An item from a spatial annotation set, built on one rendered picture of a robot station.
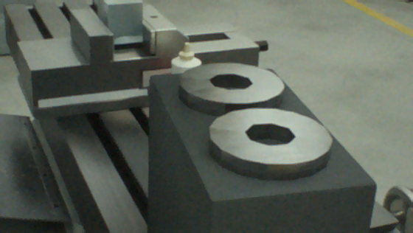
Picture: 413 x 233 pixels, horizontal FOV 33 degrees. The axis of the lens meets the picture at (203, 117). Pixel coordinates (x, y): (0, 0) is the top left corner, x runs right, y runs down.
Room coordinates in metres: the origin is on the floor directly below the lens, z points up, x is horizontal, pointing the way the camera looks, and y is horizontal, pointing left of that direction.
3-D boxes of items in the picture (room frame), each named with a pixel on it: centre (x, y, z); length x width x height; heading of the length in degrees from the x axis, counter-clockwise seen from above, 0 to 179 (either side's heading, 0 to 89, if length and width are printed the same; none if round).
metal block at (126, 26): (1.00, 0.13, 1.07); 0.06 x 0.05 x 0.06; 23
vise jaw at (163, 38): (1.02, 0.08, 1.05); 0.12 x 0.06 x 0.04; 23
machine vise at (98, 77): (1.01, 0.10, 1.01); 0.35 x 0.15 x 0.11; 113
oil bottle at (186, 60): (0.91, 0.03, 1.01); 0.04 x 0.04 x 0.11
